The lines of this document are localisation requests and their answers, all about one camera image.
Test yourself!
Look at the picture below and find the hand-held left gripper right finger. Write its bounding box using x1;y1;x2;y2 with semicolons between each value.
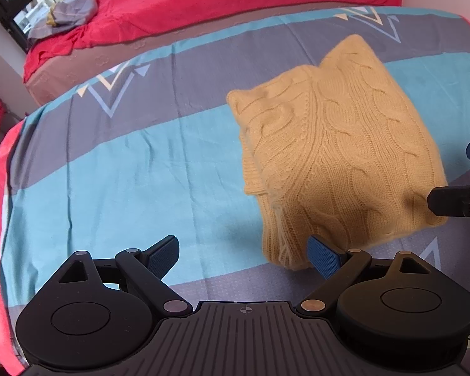
295;235;432;318

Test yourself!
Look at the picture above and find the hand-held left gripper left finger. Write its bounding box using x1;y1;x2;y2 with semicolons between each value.
57;235;193;318

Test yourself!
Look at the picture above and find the yellow cable-knit cardigan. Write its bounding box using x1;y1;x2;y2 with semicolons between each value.
227;34;450;272

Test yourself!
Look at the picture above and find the blue grey patterned bedsheet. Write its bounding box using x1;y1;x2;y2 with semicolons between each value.
0;6;470;324

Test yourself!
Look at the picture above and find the brown embossed mattress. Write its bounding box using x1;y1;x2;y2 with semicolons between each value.
24;2;401;107

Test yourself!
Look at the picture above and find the crumpled grey blue cloth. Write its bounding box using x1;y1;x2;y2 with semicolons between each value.
27;0;99;40

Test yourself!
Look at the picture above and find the black framed window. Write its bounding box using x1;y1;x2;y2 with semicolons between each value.
0;0;72;54

